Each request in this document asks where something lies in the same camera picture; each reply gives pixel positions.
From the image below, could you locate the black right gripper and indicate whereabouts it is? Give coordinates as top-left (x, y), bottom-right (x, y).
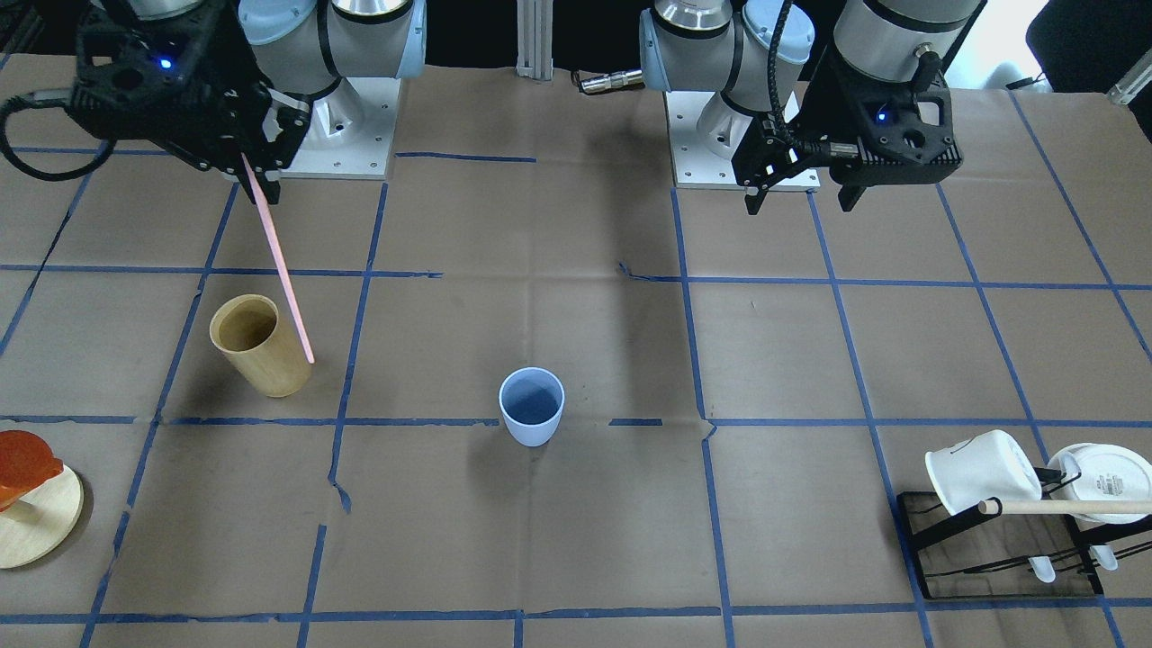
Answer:
top-left (68, 1), bottom-right (311, 204)

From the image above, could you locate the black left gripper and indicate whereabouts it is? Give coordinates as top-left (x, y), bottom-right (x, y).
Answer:
top-left (732, 46), bottom-right (964, 216)

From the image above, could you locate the pink chopstick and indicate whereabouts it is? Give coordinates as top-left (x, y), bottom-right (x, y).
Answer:
top-left (241, 153), bottom-right (316, 366)

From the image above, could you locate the light blue cup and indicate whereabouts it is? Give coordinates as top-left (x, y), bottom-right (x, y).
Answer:
top-left (498, 366), bottom-right (564, 447)

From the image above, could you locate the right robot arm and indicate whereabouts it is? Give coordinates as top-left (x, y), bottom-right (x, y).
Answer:
top-left (65, 1), bottom-right (429, 203)

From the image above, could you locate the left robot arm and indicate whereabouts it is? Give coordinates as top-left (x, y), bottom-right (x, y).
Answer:
top-left (573, 1), bottom-right (983, 216)

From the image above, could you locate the orange cup on stand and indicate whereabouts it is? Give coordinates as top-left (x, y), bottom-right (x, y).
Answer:
top-left (1, 429), bottom-right (63, 512)

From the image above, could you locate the bamboo cylinder holder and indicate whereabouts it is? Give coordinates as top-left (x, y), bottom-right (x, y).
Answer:
top-left (209, 293), bottom-right (312, 398)

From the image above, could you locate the white smiley mug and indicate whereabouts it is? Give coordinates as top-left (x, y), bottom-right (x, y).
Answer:
top-left (1048, 443), bottom-right (1151, 502)
top-left (924, 429), bottom-right (1043, 517)

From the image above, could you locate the wooden rack rod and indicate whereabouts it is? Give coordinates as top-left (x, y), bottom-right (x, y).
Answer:
top-left (976, 498), bottom-right (1151, 517)

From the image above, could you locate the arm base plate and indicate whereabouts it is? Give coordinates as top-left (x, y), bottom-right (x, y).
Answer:
top-left (225, 76), bottom-right (402, 181)
top-left (664, 85), bottom-right (823, 193)

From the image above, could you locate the aluminium frame post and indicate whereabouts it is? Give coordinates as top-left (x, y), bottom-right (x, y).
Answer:
top-left (515, 0), bottom-right (554, 83)

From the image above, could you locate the black wire mug rack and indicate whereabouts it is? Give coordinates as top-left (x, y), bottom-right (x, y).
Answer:
top-left (897, 458), bottom-right (1115, 600)

